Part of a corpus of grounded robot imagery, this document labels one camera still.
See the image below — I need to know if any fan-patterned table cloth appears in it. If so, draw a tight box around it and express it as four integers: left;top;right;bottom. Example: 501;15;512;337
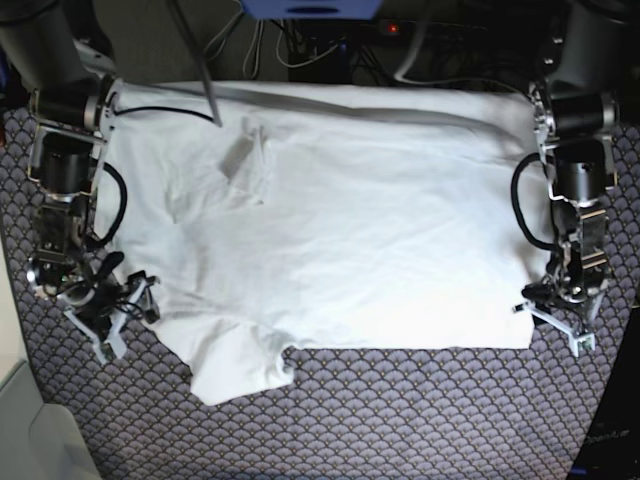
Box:
1;110;639;479

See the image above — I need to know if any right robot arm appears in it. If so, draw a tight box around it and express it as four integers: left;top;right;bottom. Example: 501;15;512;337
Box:
1;1;159;364

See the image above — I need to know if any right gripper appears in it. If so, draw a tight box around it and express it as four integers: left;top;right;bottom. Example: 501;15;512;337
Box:
62;271;160;364

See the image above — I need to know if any grey looped cable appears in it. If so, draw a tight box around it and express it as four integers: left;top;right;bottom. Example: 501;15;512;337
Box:
242;19;266;80

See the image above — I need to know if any white T-shirt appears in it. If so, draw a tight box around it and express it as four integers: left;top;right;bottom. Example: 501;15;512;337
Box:
107;82;548;405

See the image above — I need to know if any white plastic bin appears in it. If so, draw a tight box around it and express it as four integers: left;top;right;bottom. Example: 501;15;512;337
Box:
1;361;101;479

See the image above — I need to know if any black device at right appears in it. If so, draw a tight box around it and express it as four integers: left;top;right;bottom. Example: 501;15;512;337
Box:
567;308;639;479

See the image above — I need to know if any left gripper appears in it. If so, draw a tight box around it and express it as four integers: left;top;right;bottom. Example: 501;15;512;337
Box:
512;277;605;356

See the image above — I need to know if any blue box overhead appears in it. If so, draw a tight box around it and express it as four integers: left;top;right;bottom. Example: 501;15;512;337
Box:
241;0;382;20

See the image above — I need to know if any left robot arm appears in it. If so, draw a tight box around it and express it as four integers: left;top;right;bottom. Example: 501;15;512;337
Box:
510;1;639;356

